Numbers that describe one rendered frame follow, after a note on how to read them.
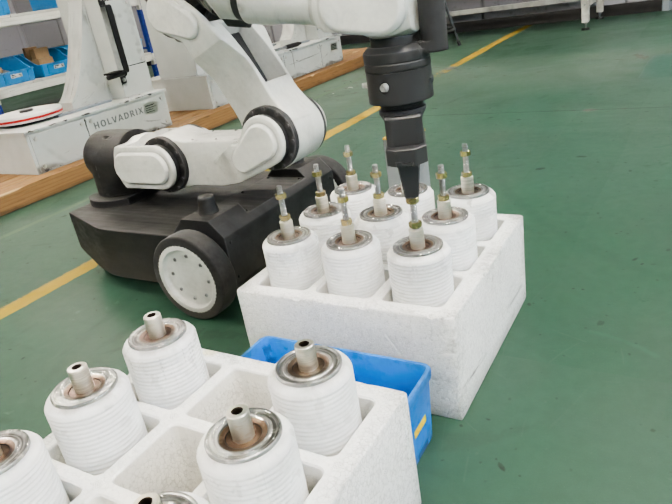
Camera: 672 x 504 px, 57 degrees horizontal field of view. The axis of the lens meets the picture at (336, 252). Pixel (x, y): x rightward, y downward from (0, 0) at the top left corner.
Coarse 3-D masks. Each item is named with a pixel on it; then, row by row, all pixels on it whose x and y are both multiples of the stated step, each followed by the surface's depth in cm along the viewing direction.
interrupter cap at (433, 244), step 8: (400, 240) 95; (408, 240) 95; (432, 240) 93; (440, 240) 92; (400, 248) 92; (408, 248) 93; (424, 248) 92; (432, 248) 90; (440, 248) 90; (408, 256) 90; (416, 256) 89
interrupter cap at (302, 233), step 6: (294, 228) 107; (300, 228) 106; (306, 228) 106; (270, 234) 106; (276, 234) 106; (300, 234) 104; (306, 234) 103; (270, 240) 104; (276, 240) 103; (282, 240) 103; (288, 240) 102; (294, 240) 102; (300, 240) 101
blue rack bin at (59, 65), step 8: (8, 56) 559; (16, 56) 544; (24, 56) 571; (56, 56) 572; (64, 56) 567; (32, 64) 539; (48, 64) 540; (56, 64) 548; (64, 64) 555; (40, 72) 540; (48, 72) 543; (56, 72) 549; (64, 72) 557
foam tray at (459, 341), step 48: (240, 288) 106; (384, 288) 97; (480, 288) 96; (288, 336) 104; (336, 336) 98; (384, 336) 93; (432, 336) 89; (480, 336) 98; (432, 384) 93; (480, 384) 100
